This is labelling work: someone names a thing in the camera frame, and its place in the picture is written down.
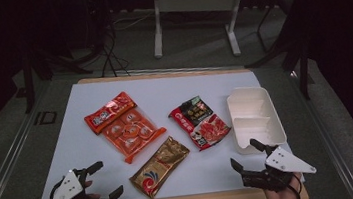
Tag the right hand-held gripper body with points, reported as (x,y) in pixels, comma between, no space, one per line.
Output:
(267,178)

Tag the person's right hand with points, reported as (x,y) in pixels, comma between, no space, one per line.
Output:
(283,198)

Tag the white table mat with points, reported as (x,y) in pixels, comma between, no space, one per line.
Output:
(163,91)

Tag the white divided lunch box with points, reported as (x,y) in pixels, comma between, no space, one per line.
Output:
(253,117)

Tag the gold foil packet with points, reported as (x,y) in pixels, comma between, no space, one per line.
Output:
(159,168)

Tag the black metal stand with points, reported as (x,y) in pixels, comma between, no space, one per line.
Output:
(29,89)
(303,78)

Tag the orange clear snack packet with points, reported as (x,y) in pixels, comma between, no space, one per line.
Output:
(127,128)

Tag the red and black food packet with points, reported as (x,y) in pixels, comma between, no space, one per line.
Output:
(200,123)

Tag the metal floor rail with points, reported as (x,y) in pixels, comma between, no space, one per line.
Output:
(332,148)
(4,165)

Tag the white metal desk frame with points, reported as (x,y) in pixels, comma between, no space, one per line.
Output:
(193,3)

